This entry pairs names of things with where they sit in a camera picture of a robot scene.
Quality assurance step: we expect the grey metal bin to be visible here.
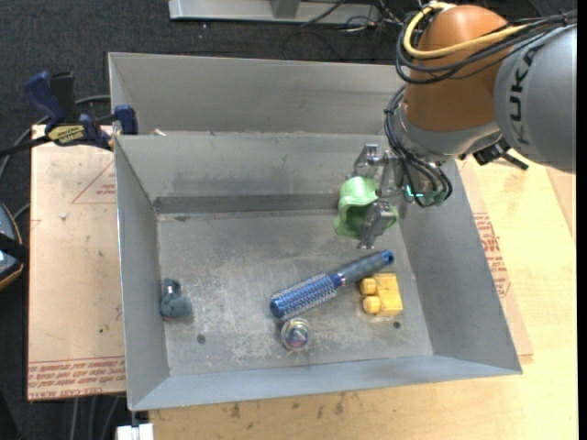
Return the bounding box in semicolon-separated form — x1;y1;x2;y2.
107;51;524;413

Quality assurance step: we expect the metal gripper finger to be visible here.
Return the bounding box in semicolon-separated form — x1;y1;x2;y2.
357;199;393;251
351;143;385;178

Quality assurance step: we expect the blue hairbrush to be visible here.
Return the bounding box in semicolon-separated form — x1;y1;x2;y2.
269;249;396;322

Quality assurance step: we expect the shiny round spinning top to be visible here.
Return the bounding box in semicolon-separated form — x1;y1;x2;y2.
280;316;314;352

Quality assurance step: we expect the grey-blue toy animal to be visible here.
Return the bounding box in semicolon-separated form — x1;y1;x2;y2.
158;277;194;323

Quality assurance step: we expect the green soft cup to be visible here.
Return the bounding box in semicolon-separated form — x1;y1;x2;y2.
333;175;400;240

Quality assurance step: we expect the brown cardboard board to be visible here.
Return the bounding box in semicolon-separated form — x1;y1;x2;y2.
27;124;536;403

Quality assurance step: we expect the yellow block with two pegs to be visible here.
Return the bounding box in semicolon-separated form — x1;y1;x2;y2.
357;271;404;318

